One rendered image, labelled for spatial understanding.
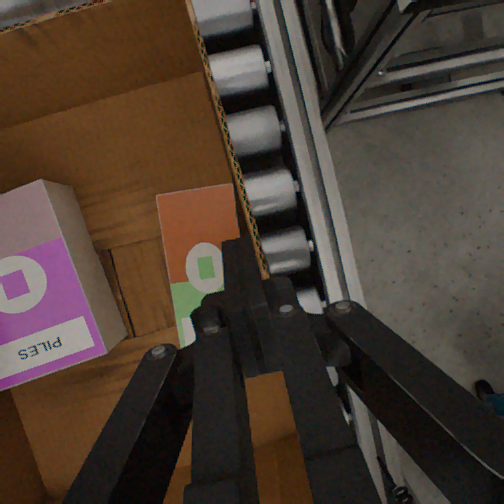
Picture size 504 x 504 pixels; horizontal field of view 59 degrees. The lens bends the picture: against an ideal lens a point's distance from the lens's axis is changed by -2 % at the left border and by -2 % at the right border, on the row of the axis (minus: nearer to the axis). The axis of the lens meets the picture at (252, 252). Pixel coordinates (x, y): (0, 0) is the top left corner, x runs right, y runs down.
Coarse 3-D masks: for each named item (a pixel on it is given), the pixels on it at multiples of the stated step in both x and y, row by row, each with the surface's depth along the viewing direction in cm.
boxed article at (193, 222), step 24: (192, 192) 43; (216, 192) 43; (168, 216) 44; (192, 216) 44; (216, 216) 44; (168, 240) 44; (192, 240) 44; (216, 240) 44; (168, 264) 44; (192, 264) 44; (216, 264) 44; (192, 288) 44; (216, 288) 44; (192, 336) 44
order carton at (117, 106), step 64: (128, 0) 29; (0, 64) 32; (64, 64) 35; (128, 64) 38; (192, 64) 42; (0, 128) 44; (64, 128) 44; (128, 128) 44; (192, 128) 44; (0, 192) 45; (128, 192) 45; (128, 256) 46; (256, 256) 42; (128, 320) 46; (64, 384) 45; (256, 384) 46; (0, 448) 42; (64, 448) 46; (256, 448) 46
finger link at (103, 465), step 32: (160, 352) 15; (128, 384) 14; (160, 384) 13; (128, 416) 12; (160, 416) 13; (96, 448) 11; (128, 448) 11; (160, 448) 13; (96, 480) 10; (128, 480) 11; (160, 480) 12
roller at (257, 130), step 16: (240, 112) 47; (256, 112) 46; (272, 112) 46; (240, 128) 45; (256, 128) 45; (272, 128) 45; (240, 144) 46; (256, 144) 46; (272, 144) 46; (240, 160) 48
